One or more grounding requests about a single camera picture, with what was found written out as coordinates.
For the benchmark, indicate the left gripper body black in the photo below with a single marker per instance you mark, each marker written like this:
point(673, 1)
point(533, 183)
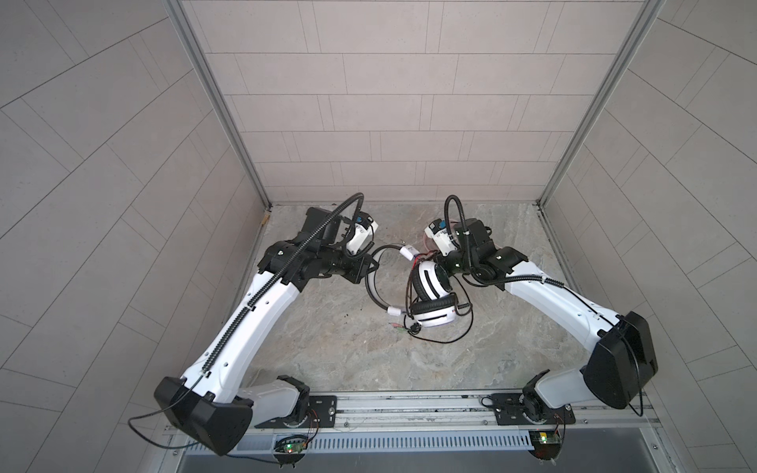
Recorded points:
point(336, 261)

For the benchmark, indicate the white black headphones with cable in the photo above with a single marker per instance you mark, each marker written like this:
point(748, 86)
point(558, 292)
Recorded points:
point(429, 298)

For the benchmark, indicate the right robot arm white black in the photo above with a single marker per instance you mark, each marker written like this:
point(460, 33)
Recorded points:
point(621, 348)

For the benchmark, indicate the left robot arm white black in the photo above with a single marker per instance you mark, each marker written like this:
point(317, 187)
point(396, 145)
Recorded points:
point(207, 402)

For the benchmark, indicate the left circuit board green led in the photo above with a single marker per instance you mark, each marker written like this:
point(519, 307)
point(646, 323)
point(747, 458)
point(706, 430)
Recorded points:
point(296, 444)

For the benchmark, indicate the right circuit board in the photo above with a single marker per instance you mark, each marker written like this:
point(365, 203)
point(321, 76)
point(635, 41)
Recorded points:
point(547, 446)

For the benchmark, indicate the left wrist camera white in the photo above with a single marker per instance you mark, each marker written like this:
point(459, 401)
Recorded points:
point(362, 236)

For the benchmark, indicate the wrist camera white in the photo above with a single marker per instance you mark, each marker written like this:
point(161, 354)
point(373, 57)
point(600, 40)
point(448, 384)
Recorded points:
point(438, 232)
point(362, 236)

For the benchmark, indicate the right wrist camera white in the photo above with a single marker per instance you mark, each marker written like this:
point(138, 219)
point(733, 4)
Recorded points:
point(438, 232)

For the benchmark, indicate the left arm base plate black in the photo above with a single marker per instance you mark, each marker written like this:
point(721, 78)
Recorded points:
point(321, 407)

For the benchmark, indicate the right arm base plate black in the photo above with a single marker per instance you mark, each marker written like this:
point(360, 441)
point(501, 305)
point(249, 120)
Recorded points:
point(520, 409)

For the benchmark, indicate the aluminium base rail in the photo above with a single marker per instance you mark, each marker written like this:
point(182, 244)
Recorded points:
point(431, 422)

